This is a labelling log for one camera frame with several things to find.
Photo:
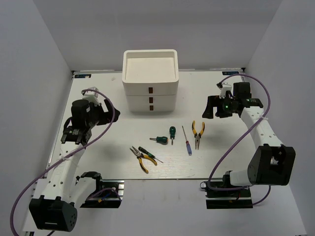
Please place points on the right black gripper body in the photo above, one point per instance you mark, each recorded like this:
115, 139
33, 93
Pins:
228, 106

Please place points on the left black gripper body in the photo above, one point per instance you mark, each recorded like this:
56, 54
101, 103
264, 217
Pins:
97, 115

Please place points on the yellow needle-nose pliers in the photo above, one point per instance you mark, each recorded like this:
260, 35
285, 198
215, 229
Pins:
197, 135
141, 156

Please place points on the thin green precision screwdriver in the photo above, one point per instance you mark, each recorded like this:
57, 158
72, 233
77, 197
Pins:
148, 154

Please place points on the blue handled long screwdriver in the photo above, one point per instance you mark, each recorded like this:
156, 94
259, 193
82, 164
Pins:
187, 143

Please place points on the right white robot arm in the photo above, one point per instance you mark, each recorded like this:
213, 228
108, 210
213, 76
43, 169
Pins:
272, 162

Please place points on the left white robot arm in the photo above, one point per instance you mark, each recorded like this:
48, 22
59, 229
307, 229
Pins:
56, 208

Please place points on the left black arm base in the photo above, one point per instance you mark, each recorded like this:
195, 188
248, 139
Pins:
105, 194

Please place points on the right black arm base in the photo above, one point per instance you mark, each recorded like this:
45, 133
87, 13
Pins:
239, 199

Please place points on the right blue corner label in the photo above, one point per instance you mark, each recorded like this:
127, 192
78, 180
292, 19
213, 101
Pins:
228, 73

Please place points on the blue corner label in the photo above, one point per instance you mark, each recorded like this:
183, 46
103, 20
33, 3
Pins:
228, 73
79, 76

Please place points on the left blue corner label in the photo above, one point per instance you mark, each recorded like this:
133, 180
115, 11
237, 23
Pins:
79, 76

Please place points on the green stubby flat screwdriver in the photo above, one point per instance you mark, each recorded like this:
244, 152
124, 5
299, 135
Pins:
172, 132

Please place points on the white three-drawer storage box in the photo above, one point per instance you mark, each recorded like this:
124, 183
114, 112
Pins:
150, 66

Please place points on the green stubby phillips screwdriver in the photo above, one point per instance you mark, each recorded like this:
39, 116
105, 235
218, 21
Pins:
160, 139

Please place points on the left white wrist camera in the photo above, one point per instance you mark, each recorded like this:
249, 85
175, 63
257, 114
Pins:
91, 96

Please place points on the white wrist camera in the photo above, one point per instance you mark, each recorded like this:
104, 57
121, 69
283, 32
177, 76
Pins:
225, 89
91, 96

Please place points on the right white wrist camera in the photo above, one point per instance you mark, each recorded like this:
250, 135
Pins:
225, 89

